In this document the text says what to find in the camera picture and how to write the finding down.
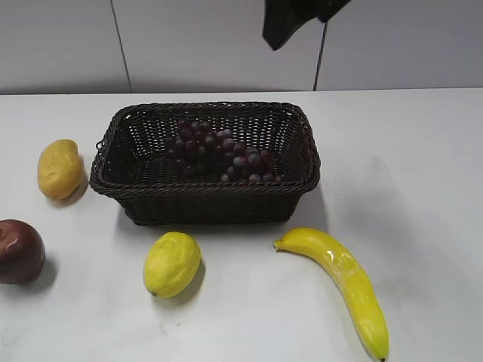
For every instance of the yellow banana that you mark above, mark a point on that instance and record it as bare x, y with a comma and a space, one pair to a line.
351, 280

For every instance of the purple grape bunch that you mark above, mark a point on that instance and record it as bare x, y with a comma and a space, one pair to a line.
200, 150

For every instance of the yellow mango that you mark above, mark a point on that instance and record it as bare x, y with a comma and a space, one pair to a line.
60, 170

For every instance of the dark woven wicker basket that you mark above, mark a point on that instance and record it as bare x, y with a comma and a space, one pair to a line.
133, 164

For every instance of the yellow lemon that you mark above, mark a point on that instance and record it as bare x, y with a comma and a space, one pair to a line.
171, 264

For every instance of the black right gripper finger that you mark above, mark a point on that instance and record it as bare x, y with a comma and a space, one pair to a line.
282, 18

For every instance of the red apple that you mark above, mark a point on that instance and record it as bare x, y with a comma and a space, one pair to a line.
22, 252

